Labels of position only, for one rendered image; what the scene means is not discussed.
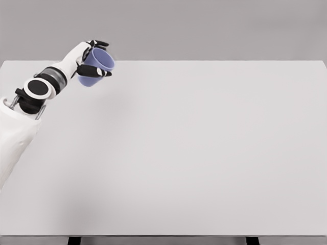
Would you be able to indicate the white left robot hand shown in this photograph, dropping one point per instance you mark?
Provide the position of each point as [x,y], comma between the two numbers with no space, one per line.
[79,52]

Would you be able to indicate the blue plastic cup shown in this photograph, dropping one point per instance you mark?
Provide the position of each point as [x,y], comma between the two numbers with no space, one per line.
[98,62]

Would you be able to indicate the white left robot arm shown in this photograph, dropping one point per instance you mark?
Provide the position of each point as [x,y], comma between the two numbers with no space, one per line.
[18,132]

